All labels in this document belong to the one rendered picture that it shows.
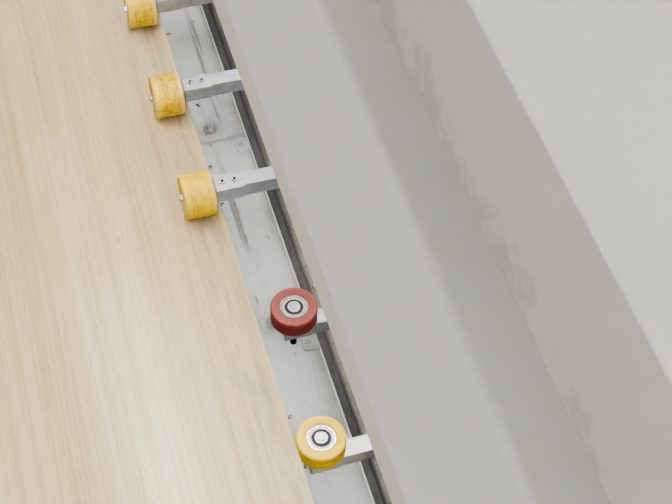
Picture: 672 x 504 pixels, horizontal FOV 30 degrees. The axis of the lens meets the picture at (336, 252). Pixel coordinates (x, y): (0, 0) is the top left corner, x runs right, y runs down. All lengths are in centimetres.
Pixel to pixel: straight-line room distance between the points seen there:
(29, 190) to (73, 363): 38
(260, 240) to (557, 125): 230
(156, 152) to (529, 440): 205
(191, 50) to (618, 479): 269
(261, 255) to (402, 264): 219
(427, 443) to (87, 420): 171
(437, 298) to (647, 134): 9
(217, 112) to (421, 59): 247
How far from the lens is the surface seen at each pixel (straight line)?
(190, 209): 218
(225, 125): 276
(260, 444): 198
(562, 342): 27
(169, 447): 199
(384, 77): 38
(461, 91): 30
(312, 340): 241
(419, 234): 34
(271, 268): 251
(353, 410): 225
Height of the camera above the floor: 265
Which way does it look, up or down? 53 degrees down
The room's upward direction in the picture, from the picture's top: 4 degrees clockwise
